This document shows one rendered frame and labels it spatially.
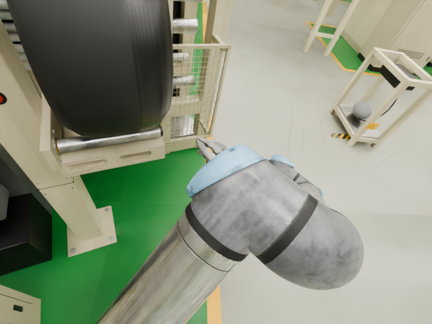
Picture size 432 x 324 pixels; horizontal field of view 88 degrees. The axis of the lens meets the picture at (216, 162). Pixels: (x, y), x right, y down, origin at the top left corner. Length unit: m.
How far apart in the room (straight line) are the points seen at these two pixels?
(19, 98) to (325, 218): 0.81
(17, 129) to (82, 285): 0.98
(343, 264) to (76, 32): 0.57
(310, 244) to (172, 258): 0.18
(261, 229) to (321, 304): 1.52
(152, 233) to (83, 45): 1.29
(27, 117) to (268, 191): 0.77
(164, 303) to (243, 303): 1.25
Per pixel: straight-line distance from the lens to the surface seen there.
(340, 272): 0.34
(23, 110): 0.88
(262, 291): 1.64
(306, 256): 0.30
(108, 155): 0.88
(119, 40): 0.55
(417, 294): 2.28
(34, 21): 0.56
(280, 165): 0.86
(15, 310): 1.40
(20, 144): 0.98
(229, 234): 0.30
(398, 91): 2.56
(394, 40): 4.82
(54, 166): 0.88
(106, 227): 1.68
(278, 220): 0.28
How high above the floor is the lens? 1.52
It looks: 50 degrees down
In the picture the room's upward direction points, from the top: 16 degrees clockwise
